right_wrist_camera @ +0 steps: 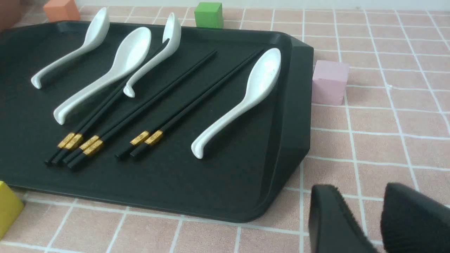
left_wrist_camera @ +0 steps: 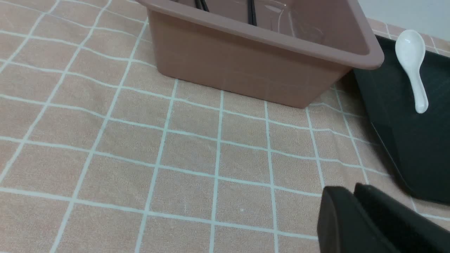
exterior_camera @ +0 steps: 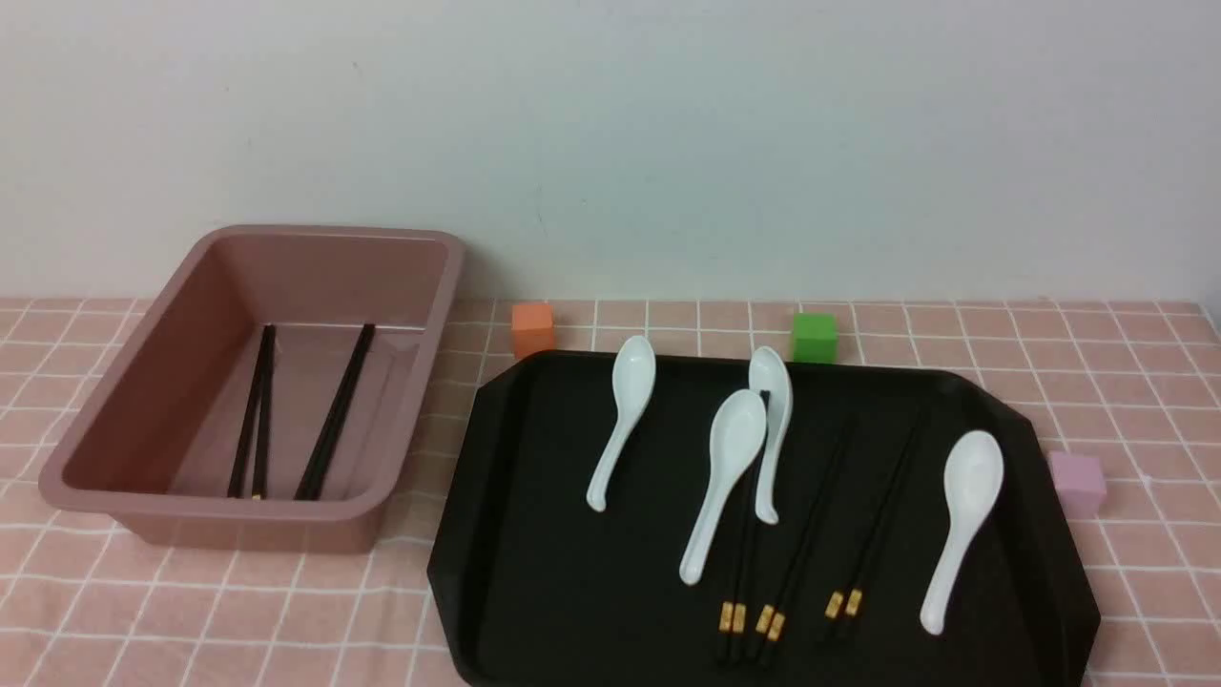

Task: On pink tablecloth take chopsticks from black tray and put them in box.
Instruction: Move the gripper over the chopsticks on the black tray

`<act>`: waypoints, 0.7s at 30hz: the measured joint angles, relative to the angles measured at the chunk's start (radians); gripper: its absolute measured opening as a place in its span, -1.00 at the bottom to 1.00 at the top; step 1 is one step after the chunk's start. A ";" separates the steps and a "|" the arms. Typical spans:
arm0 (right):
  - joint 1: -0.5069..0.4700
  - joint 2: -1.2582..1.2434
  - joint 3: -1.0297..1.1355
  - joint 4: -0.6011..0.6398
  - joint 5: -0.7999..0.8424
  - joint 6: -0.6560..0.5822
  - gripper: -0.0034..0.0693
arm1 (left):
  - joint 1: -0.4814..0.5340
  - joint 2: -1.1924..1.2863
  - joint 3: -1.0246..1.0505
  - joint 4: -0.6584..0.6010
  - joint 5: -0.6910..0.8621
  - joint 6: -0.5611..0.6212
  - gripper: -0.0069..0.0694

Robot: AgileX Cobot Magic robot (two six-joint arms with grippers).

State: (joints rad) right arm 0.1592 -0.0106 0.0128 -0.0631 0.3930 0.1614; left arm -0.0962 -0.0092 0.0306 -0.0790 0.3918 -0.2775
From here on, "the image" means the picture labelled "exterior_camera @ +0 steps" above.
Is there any black gold-banded chopstick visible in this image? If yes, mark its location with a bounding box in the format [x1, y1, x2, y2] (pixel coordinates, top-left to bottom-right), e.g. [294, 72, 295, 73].
[761, 425, 860, 666]
[717, 448, 762, 664]
[750, 420, 856, 664]
[824, 408, 929, 633]
[724, 390, 770, 667]
[833, 406, 932, 642]

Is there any white ceramic spoon far left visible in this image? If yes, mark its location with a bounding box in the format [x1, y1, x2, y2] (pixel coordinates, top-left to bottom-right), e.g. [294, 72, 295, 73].
[586, 336, 657, 513]

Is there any white ceramic spoon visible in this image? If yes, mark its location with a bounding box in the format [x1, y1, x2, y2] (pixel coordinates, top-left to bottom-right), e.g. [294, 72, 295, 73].
[919, 430, 1004, 635]
[586, 336, 657, 513]
[679, 388, 767, 587]
[748, 347, 794, 526]

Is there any orange cube block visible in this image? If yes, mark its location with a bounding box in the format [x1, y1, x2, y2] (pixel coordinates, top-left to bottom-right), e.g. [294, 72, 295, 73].
[510, 301, 556, 360]

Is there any white ceramic spoon centre front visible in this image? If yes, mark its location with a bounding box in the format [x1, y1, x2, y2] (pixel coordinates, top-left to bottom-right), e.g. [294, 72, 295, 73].
[679, 388, 767, 587]

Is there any white ceramic spoon centre back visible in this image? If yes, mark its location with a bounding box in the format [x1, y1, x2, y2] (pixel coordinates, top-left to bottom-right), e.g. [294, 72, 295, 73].
[748, 347, 794, 526]

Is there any black serving tray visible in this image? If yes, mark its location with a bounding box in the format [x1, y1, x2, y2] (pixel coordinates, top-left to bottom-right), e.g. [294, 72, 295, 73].
[427, 349, 1103, 686]

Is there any green cube block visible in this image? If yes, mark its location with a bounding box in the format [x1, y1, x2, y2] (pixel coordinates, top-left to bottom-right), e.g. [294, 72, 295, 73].
[791, 312, 838, 364]

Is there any black chopstick in bin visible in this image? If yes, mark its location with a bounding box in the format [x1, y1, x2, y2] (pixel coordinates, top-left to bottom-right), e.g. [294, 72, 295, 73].
[294, 325, 371, 502]
[303, 325, 377, 502]
[226, 356, 258, 497]
[250, 325, 278, 500]

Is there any pink plastic bin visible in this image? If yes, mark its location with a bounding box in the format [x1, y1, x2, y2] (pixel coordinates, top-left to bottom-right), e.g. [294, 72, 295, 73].
[38, 225, 464, 555]

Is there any white ceramic spoon right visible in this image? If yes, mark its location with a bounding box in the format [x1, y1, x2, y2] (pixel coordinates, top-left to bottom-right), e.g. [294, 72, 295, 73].
[919, 430, 1004, 635]

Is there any pink cube block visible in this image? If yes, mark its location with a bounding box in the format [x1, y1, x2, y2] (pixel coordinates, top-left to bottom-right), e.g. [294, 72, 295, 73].
[1046, 449, 1107, 519]

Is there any pink checkered tablecloth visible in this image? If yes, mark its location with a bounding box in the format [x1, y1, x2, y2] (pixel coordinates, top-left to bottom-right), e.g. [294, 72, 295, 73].
[1, 297, 1219, 686]

